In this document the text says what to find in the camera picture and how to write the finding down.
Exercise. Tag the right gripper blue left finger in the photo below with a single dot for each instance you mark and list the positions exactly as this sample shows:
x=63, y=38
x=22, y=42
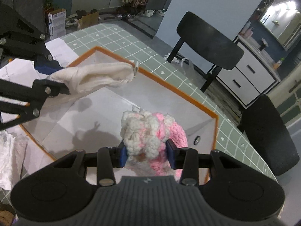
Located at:
x=109, y=158

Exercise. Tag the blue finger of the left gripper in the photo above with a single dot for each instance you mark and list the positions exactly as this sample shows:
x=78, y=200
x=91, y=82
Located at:
x=34, y=98
x=29, y=46

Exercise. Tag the wall mirror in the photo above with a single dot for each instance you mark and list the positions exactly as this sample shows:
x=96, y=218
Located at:
x=282, y=20

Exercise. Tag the black chair right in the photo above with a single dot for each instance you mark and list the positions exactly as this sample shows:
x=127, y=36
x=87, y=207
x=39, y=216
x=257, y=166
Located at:
x=269, y=136

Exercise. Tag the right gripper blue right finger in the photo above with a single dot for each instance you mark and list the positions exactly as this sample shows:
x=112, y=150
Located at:
x=185, y=159

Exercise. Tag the green grid tablecloth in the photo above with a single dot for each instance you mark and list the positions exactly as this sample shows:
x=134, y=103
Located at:
x=123, y=43

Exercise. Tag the orange cardboard box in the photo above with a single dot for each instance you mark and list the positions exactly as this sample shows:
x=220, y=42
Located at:
x=114, y=100

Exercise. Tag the black chair left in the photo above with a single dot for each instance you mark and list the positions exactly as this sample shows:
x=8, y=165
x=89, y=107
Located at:
x=207, y=42

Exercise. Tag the white drawer cabinet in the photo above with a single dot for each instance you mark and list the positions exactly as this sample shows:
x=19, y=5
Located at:
x=252, y=76

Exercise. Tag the cream fleece sock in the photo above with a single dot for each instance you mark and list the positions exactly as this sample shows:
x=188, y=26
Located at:
x=89, y=78

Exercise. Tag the white tissue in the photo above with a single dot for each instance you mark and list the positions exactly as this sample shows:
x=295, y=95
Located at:
x=13, y=149

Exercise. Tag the black chair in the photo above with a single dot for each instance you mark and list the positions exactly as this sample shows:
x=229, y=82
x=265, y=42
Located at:
x=269, y=136
x=207, y=42

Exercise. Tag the yellow green bottle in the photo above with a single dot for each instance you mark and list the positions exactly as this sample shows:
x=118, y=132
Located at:
x=277, y=64

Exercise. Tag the white printed paper sheet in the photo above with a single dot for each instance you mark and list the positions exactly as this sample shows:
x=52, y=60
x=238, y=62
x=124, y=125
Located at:
x=23, y=73

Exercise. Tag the pink white crochet piece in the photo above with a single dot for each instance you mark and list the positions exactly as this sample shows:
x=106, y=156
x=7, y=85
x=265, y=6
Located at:
x=144, y=135

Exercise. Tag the white blue carton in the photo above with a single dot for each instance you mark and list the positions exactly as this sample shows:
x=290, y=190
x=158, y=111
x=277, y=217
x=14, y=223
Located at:
x=56, y=22

